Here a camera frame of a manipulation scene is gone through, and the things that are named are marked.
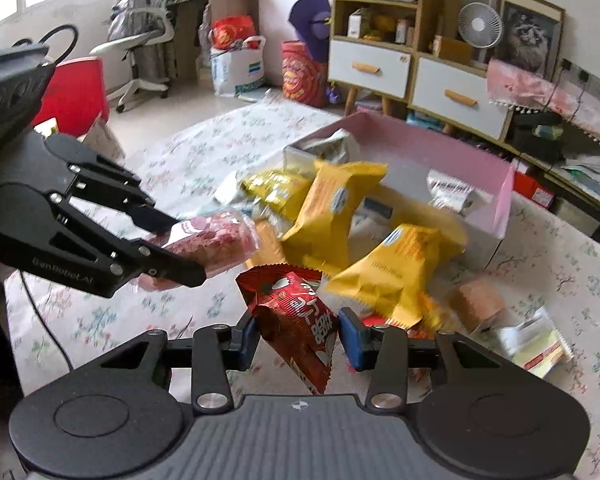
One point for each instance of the red snack packet white print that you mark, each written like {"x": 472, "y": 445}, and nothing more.
{"x": 290, "y": 320}

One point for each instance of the orange snack packet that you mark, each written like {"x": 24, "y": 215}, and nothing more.
{"x": 432, "y": 316}

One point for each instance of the red round snack bucket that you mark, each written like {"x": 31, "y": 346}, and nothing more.
{"x": 300, "y": 77}

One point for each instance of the small cardboard box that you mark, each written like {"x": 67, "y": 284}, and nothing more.
{"x": 452, "y": 50}

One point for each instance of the purple plush toy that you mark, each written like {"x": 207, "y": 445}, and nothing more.
{"x": 307, "y": 20}

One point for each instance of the long low wooden cabinet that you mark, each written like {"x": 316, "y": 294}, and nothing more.
{"x": 530, "y": 157}

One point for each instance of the red gift bag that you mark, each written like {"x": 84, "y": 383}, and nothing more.
{"x": 232, "y": 32}

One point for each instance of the white yellow packet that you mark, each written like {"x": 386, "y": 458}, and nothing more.
{"x": 530, "y": 342}

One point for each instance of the wooden desk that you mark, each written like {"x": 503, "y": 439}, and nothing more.
{"x": 232, "y": 7}

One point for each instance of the pile of folded cloths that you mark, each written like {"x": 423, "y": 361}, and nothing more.
{"x": 590, "y": 175}

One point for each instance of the yellow chip packet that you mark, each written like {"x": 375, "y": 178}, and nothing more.
{"x": 275, "y": 187}

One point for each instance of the white printed snack packet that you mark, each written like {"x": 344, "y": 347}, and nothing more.
{"x": 330, "y": 147}

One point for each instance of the small white carton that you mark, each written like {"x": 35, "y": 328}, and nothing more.
{"x": 355, "y": 25}

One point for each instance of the small white desk fan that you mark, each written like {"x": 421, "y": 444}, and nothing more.
{"x": 480, "y": 25}

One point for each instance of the grey backpack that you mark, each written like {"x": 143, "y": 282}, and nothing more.
{"x": 127, "y": 12}

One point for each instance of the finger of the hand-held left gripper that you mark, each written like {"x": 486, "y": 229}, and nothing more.
{"x": 152, "y": 220}
{"x": 180, "y": 270}

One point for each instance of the framed cat picture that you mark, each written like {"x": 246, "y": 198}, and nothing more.
{"x": 530, "y": 35}

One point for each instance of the brown cake packet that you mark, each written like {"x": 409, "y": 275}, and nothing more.
{"x": 477, "y": 305}

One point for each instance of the black bag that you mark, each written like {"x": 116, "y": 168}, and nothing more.
{"x": 535, "y": 132}

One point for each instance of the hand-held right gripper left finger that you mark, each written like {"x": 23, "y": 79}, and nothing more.
{"x": 249, "y": 342}

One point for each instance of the red flat box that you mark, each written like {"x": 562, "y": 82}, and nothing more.
{"x": 532, "y": 185}

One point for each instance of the white office chair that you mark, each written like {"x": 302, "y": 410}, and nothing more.
{"x": 145, "y": 30}

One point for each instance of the tall wooden shelf cabinet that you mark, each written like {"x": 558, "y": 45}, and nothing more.
{"x": 422, "y": 5}

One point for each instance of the white shopping bag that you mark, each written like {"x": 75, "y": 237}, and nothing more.
{"x": 237, "y": 72}

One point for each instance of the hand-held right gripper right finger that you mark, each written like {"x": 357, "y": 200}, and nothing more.
{"x": 352, "y": 342}

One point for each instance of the pink snack packet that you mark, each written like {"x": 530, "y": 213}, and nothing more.
{"x": 220, "y": 245}

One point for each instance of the yellow snack packet blue label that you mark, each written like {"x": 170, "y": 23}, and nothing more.
{"x": 395, "y": 270}
{"x": 325, "y": 210}

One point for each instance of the pink cardboard box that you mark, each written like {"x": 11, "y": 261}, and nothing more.
{"x": 430, "y": 145}

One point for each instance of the wall socket strip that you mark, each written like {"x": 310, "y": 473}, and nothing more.
{"x": 585, "y": 77}

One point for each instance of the red storage box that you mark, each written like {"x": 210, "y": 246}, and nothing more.
{"x": 75, "y": 92}

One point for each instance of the pink fringed cloth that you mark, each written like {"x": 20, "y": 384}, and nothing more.
{"x": 530, "y": 87}

